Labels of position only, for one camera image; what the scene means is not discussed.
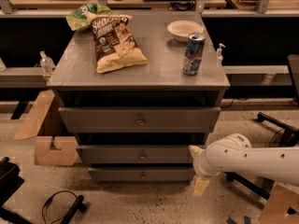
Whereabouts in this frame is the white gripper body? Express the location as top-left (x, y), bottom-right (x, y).
top-left (193, 150), bottom-right (215, 177)

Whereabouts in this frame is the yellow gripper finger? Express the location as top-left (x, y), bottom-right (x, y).
top-left (193, 176), bottom-right (209, 197)
top-left (189, 146), bottom-right (204, 159)

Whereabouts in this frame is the grey drawer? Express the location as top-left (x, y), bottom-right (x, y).
top-left (59, 107), bottom-right (221, 133)
top-left (77, 145), bottom-right (192, 164)
top-left (88, 167), bottom-right (194, 182)

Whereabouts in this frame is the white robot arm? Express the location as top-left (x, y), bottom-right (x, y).
top-left (189, 133), bottom-right (299, 199)

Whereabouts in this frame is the grey drawer cabinet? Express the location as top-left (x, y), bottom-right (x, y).
top-left (48, 10), bottom-right (230, 169)

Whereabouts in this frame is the grey bottom drawer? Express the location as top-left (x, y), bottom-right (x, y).
top-left (88, 167), bottom-right (194, 182)

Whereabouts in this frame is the grey top drawer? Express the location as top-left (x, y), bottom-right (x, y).
top-left (59, 107), bottom-right (221, 133)

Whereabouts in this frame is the cardboard piece bottom right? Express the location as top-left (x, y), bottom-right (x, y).
top-left (258, 185), bottom-right (299, 224)

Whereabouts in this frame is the black stand base right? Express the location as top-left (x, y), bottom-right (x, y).
top-left (226, 112), bottom-right (299, 200)

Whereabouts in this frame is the white pump bottle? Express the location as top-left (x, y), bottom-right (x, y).
top-left (217, 43), bottom-right (225, 66)

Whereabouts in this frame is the blue drink can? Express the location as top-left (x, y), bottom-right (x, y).
top-left (183, 32), bottom-right (206, 76)

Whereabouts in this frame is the black stand leg left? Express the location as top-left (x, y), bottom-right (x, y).
top-left (60, 195), bottom-right (87, 224)

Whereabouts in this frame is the white bowl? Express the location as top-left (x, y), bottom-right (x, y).
top-left (167, 21), bottom-right (204, 42)

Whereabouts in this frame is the cardboard box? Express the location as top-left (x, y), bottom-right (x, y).
top-left (14, 90), bottom-right (78, 166)

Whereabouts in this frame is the brown yellow chip bag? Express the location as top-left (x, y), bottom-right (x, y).
top-left (86, 12), bottom-right (148, 74)

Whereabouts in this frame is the clear sanitizer bottle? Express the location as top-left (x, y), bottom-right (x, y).
top-left (39, 51), bottom-right (55, 75)

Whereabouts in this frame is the green snack bag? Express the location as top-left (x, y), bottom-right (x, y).
top-left (65, 3), bottom-right (112, 31)

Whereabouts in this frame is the black crate left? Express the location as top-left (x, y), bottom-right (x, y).
top-left (0, 157), bottom-right (31, 224)

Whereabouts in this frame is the black cable on floor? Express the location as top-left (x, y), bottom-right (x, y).
top-left (41, 189), bottom-right (78, 224)

